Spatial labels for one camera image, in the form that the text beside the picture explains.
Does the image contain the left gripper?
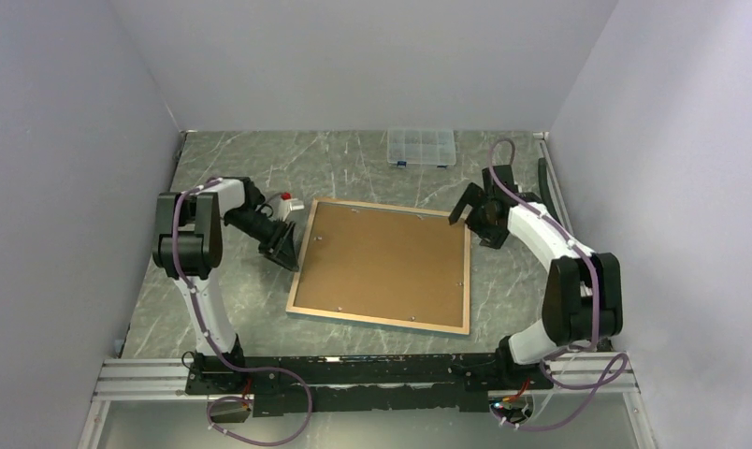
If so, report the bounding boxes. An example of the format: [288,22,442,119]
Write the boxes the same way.
[224,208,298,271]

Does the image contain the blue picture frame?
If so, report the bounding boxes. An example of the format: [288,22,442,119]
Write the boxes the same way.
[285,197,472,337]

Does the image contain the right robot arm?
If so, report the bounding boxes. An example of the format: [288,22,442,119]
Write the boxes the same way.
[448,165,623,388]

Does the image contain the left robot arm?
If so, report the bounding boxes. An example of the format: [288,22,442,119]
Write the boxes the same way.
[152,177,304,393]

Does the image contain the clear plastic organizer box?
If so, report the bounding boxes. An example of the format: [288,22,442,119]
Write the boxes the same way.
[387,127,456,167]

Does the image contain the black base bar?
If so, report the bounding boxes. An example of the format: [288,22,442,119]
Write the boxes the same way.
[185,353,552,417]

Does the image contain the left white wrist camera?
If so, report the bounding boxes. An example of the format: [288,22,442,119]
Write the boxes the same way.
[272,192,305,222]

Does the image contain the aluminium rail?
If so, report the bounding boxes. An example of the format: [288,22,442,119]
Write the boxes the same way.
[94,353,640,400]

